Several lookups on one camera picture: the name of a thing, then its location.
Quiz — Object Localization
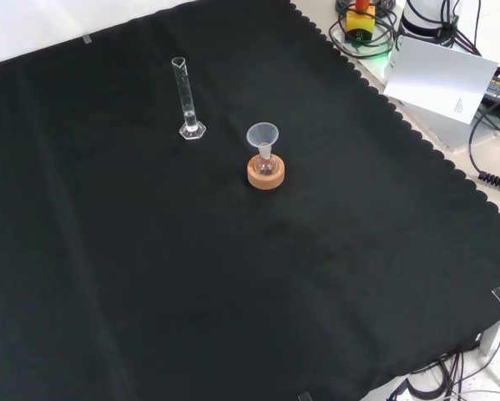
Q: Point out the clear glass graduated cylinder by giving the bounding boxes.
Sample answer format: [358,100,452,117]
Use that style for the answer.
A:
[170,56,208,142]

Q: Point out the small round-bottom glass flask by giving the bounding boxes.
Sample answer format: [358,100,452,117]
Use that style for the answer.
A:
[253,144,279,176]

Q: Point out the clear plastic funnel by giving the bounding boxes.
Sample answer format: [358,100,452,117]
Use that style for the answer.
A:
[245,122,280,158]

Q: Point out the black bench cloth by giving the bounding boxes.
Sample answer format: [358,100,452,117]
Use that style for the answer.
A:
[0,0,500,401]

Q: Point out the yellow stop button box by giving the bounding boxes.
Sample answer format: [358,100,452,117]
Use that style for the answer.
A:
[344,0,377,44]

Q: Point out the white metal base block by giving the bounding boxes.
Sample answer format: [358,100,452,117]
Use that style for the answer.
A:
[393,99,481,152]

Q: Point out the cork ring stand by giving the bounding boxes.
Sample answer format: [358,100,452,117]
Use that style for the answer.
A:
[246,153,285,191]

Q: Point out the black coiled cable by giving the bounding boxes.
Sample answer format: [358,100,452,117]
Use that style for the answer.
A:
[467,111,500,191]

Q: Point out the black floor cable bundle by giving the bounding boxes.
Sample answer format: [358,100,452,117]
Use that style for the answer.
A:
[382,340,500,401]

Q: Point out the white metal bracket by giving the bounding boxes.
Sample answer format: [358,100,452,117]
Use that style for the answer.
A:
[477,307,500,357]

